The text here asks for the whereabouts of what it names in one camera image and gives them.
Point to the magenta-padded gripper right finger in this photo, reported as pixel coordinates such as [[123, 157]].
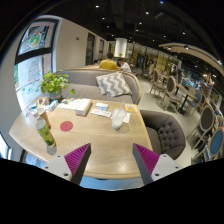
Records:
[[146, 158]]

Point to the grey curved sofa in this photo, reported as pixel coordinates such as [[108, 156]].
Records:
[[83, 90]]

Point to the grey white chevron pillow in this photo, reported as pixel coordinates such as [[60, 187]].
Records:
[[113, 85]]

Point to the grey tufted armchair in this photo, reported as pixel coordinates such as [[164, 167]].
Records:
[[166, 133]]

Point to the brown paper cup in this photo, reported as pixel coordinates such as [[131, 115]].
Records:
[[46, 120]]

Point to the group of dining chairs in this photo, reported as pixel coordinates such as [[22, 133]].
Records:
[[171, 85]]

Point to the person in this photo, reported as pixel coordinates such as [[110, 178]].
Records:
[[108, 64], [125, 67]]

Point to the flat blue box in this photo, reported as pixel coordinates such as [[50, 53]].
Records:
[[33, 106]]

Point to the white paper napkin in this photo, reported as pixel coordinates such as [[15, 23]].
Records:
[[127, 118]]

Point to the small white blue box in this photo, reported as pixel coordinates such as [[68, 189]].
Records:
[[101, 106]]

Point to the small white blue carton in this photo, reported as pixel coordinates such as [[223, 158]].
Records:
[[53, 105]]

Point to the brown spotted notebook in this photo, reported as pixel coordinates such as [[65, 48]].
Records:
[[42, 102]]

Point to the green potted plant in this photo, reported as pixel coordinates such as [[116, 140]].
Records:
[[53, 83]]

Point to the white printed paper sheets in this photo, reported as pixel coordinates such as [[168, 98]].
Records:
[[100, 113]]

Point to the clear plastic cup with straw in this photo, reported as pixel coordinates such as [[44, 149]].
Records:
[[117, 121]]

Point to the white box with orange stripe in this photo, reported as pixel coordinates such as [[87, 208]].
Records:
[[84, 107]]

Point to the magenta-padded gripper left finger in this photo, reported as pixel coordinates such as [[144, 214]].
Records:
[[76, 158]]

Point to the flat round red coaster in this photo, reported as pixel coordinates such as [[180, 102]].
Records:
[[66, 126]]

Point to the green-label clear drink bottle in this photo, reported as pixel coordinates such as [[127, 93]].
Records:
[[45, 133]]

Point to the ceiling spot lights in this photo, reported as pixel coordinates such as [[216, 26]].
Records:
[[147, 12]]

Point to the white paper leaflet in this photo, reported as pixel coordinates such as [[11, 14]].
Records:
[[68, 104]]

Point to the colourful window poster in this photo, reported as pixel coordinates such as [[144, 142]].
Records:
[[36, 38]]

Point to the yellow card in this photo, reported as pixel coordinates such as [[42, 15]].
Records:
[[130, 107]]

